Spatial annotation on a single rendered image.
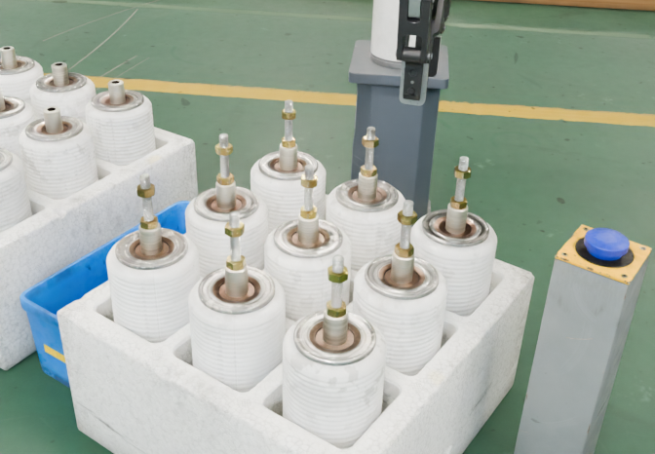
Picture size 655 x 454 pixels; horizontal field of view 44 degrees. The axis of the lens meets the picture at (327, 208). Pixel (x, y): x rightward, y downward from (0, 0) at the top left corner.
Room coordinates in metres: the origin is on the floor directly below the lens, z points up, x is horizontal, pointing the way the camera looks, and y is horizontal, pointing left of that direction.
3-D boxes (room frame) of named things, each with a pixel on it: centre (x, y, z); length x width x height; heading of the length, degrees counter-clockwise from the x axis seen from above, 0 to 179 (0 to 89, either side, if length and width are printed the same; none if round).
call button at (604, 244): (0.63, -0.26, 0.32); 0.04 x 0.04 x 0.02
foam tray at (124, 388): (0.73, 0.02, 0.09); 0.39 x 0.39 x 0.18; 56
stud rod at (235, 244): (0.64, 0.09, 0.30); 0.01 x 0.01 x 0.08
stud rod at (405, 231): (0.67, -0.08, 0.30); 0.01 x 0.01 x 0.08
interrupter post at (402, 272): (0.67, -0.08, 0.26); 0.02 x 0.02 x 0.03
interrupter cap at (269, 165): (0.90, 0.05, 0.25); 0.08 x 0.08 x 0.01
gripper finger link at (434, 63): (0.70, -0.09, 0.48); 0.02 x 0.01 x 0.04; 76
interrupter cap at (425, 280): (0.67, -0.08, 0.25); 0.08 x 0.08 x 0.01
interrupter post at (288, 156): (0.90, 0.05, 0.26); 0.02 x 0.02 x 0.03
